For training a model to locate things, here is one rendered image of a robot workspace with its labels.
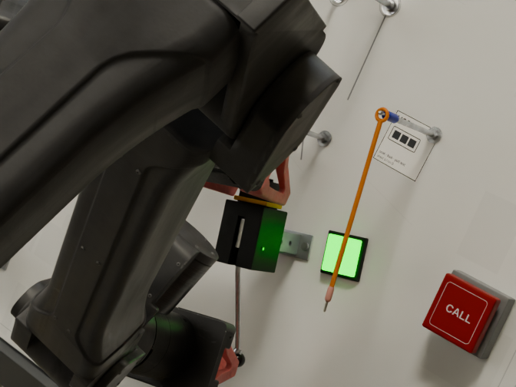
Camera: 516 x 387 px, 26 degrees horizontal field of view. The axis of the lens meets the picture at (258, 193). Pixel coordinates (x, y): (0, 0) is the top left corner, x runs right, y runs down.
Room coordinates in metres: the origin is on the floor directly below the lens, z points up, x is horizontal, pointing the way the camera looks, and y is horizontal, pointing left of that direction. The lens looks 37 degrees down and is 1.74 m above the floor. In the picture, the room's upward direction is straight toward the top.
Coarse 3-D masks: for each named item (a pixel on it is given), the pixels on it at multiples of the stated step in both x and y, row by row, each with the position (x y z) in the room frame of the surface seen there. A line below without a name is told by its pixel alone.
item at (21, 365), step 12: (0, 348) 0.89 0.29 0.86; (12, 348) 0.89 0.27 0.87; (0, 360) 0.89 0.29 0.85; (12, 360) 0.88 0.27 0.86; (24, 360) 0.88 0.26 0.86; (0, 372) 0.90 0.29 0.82; (12, 372) 0.88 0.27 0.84; (24, 372) 0.86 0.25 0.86; (36, 372) 0.86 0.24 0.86; (12, 384) 0.88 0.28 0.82; (24, 384) 0.87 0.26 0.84; (36, 384) 0.85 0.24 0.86; (48, 384) 0.84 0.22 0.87
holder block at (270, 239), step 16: (224, 208) 0.79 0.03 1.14; (240, 208) 0.78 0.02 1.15; (256, 208) 0.77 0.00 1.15; (224, 224) 0.78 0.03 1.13; (256, 224) 0.76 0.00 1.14; (272, 224) 0.78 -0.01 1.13; (224, 240) 0.77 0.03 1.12; (240, 240) 0.76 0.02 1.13; (256, 240) 0.75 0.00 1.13; (272, 240) 0.77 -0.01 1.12; (224, 256) 0.76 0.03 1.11; (240, 256) 0.75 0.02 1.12; (256, 256) 0.75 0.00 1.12; (272, 256) 0.77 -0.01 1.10; (272, 272) 0.76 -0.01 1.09
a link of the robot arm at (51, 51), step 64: (64, 0) 0.32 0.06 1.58; (128, 0) 0.32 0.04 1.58; (192, 0) 0.32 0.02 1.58; (256, 0) 0.32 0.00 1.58; (0, 64) 0.30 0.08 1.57; (64, 64) 0.30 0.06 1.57; (128, 64) 0.30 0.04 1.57; (192, 64) 0.31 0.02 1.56; (256, 64) 0.34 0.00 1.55; (0, 128) 0.28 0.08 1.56; (64, 128) 0.29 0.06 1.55; (128, 128) 0.30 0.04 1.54; (0, 192) 0.27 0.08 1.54; (64, 192) 0.29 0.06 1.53; (0, 256) 0.28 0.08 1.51
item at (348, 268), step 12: (336, 240) 0.79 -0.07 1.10; (348, 240) 0.79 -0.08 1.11; (360, 240) 0.78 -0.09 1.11; (324, 252) 0.79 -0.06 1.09; (336, 252) 0.79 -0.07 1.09; (348, 252) 0.78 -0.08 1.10; (360, 252) 0.78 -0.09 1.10; (324, 264) 0.78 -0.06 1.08; (348, 264) 0.77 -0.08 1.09; (360, 264) 0.77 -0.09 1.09; (348, 276) 0.77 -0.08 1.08
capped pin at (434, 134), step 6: (384, 114) 0.77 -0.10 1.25; (390, 114) 0.77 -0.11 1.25; (396, 114) 0.78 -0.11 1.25; (390, 120) 0.77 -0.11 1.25; (396, 120) 0.77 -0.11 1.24; (402, 120) 0.78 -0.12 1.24; (408, 126) 0.79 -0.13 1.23; (414, 126) 0.80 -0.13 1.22; (420, 126) 0.81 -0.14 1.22; (426, 132) 0.81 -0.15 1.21; (432, 132) 0.82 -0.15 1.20; (438, 132) 0.82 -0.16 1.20; (432, 138) 0.82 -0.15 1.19; (438, 138) 0.82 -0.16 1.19
